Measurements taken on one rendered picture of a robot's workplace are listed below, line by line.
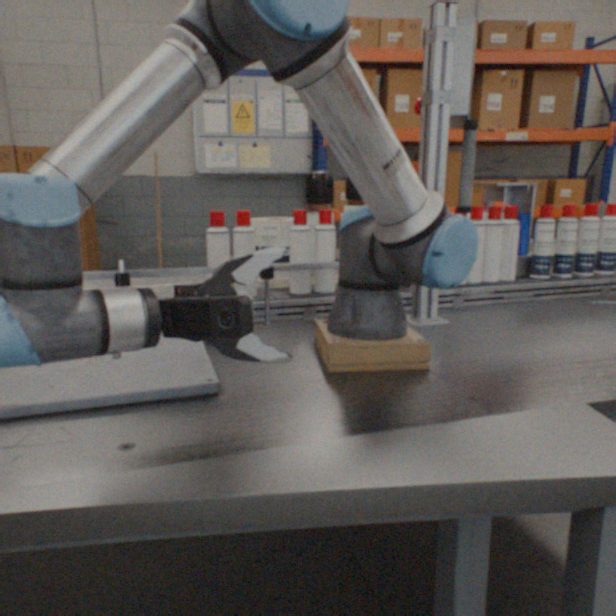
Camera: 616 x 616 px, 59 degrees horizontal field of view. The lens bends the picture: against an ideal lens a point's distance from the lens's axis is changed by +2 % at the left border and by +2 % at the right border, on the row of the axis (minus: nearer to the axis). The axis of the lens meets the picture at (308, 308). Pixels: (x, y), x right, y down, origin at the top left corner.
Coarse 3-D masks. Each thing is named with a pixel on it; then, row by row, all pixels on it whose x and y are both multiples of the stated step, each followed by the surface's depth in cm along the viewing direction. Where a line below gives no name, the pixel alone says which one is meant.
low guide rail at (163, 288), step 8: (256, 280) 131; (272, 280) 132; (280, 280) 133; (288, 280) 133; (312, 280) 135; (336, 280) 137; (88, 288) 120; (96, 288) 120; (152, 288) 124; (160, 288) 124; (168, 288) 125
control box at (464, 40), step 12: (456, 24) 112; (468, 24) 111; (456, 36) 112; (468, 36) 112; (456, 48) 113; (468, 48) 112; (456, 60) 113; (468, 60) 112; (456, 72) 114; (468, 72) 113; (456, 84) 114; (468, 84) 113; (456, 96) 115; (468, 96) 114; (456, 108) 115; (468, 108) 115; (456, 120) 124
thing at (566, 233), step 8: (568, 208) 149; (568, 216) 149; (560, 224) 150; (568, 224) 149; (576, 224) 149; (560, 232) 150; (568, 232) 149; (576, 232) 150; (560, 240) 151; (568, 240) 150; (560, 248) 151; (568, 248) 150; (560, 256) 151; (568, 256) 151; (560, 264) 152; (568, 264) 151; (552, 272) 154; (560, 272) 152; (568, 272) 152
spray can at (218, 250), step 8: (216, 216) 120; (216, 224) 120; (224, 224) 121; (208, 232) 120; (216, 232) 120; (224, 232) 120; (208, 240) 121; (216, 240) 120; (224, 240) 121; (208, 248) 121; (216, 248) 120; (224, 248) 121; (208, 256) 122; (216, 256) 121; (224, 256) 121; (208, 264) 122; (216, 264) 121
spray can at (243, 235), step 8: (240, 216) 122; (248, 216) 122; (240, 224) 122; (248, 224) 123; (240, 232) 122; (248, 232) 122; (240, 240) 122; (248, 240) 122; (240, 248) 123; (248, 248) 123; (240, 256) 123; (240, 288) 125; (248, 288) 125; (256, 296) 127
